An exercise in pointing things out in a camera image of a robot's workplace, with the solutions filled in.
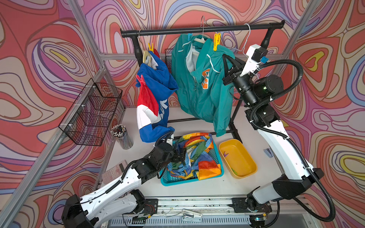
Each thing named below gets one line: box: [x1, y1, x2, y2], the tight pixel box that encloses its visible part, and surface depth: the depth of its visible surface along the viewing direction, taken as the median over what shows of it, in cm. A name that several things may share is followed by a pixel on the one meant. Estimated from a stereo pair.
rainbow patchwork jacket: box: [166, 132, 222, 181], surface depth 82 cm
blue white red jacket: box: [136, 48, 179, 143], surface depth 59 cm
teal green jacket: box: [171, 33, 236, 137], surface depth 61 cm
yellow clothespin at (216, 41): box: [213, 32, 221, 52], surface depth 51 cm
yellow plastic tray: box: [218, 138, 258, 180], surface depth 92 cm
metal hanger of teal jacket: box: [193, 15, 206, 44], surface depth 58 cm
